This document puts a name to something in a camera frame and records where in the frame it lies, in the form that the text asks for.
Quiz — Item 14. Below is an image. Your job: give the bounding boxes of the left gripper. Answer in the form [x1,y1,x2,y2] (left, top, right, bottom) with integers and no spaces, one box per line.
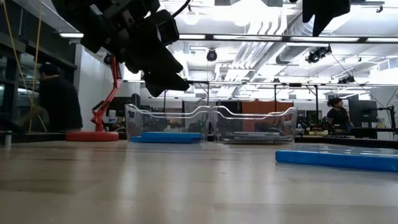
[90,0,190,98]

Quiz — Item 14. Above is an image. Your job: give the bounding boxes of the blue jewel case white swirls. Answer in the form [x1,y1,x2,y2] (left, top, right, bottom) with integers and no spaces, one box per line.
[130,132,204,139]

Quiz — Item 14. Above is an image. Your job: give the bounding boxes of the ceiling light strip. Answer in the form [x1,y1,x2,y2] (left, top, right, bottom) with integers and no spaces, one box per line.
[58,32,398,44]

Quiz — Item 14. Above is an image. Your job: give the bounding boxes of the black ceiling device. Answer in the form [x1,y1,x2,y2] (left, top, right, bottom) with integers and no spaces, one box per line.
[305,45,333,64]

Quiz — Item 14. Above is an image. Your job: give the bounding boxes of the clear plastic bin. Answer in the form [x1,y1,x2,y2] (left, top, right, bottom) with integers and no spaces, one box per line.
[212,105,302,145]
[124,103,212,144]

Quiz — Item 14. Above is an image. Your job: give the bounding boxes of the red desk lamp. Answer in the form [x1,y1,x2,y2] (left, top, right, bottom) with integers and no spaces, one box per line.
[65,54,124,142]

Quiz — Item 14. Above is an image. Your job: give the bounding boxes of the person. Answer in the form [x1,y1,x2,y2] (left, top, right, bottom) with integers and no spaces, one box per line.
[37,63,84,132]
[326,97,354,128]

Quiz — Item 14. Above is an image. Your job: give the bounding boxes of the black computer monitor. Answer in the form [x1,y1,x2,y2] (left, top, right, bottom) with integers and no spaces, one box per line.
[348,99,379,124]

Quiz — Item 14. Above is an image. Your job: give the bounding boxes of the black stand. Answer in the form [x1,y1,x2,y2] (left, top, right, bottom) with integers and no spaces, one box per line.
[369,105,397,133]

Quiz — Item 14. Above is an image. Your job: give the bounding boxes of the dark glass partition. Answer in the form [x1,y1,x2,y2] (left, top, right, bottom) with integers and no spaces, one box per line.
[0,30,77,133]

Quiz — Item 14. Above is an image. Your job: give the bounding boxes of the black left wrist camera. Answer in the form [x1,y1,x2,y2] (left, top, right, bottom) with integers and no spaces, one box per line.
[151,9,180,47]

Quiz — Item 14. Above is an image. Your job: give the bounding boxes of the yellow extension cord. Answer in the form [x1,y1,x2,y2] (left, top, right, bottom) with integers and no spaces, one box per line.
[29,1,43,134]
[1,0,48,134]

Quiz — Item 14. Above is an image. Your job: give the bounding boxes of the black aluminium table frame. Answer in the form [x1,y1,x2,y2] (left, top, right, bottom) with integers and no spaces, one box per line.
[0,131,398,151]

